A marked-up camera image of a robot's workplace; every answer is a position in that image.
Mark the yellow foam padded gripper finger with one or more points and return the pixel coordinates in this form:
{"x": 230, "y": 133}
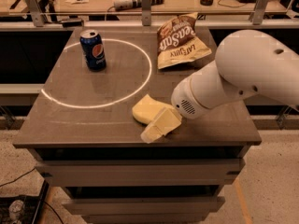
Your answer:
{"x": 165, "y": 121}

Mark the yellow wavy sponge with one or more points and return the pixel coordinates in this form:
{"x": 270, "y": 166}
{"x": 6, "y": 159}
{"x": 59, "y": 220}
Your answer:
{"x": 146, "y": 109}

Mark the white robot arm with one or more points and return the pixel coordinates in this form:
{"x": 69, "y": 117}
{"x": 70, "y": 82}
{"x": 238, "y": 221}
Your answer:
{"x": 247, "y": 63}

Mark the brown yellow chip bag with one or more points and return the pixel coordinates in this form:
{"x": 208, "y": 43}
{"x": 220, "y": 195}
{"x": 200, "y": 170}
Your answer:
{"x": 179, "y": 43}

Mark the grey drawer cabinet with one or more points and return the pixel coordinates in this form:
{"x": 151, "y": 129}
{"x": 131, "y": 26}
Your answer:
{"x": 84, "y": 137}

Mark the blue Pepsi can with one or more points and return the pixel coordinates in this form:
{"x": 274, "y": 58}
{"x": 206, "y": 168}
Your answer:
{"x": 93, "y": 50}

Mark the black crate on floor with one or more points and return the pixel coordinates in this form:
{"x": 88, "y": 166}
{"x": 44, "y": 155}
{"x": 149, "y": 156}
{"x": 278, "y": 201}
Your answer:
{"x": 22, "y": 209}

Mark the grey metal post centre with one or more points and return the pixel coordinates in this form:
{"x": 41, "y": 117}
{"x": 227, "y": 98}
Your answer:
{"x": 146, "y": 12}

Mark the grey metal post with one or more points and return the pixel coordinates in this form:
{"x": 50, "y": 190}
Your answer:
{"x": 35, "y": 12}
{"x": 146, "y": 12}
{"x": 256, "y": 17}

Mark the grey metal post right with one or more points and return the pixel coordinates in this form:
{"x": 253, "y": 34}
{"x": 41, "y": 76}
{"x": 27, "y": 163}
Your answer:
{"x": 256, "y": 17}

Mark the grey metal post left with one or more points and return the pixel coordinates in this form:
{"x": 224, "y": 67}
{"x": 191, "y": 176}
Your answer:
{"x": 35, "y": 12}

